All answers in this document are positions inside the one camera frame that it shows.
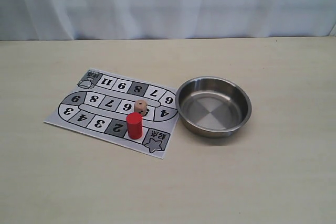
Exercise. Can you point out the beige wooden die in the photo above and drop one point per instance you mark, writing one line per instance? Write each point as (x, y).
(140, 107)

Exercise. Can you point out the red cylinder game piece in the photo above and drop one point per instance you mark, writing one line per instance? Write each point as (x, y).
(134, 125)

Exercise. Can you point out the stainless steel round bowl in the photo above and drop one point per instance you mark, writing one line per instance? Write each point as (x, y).
(212, 107)

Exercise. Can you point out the paper number game board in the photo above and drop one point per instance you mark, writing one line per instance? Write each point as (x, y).
(99, 104)

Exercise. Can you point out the white curtain backdrop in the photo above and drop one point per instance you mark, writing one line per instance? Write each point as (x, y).
(164, 19)

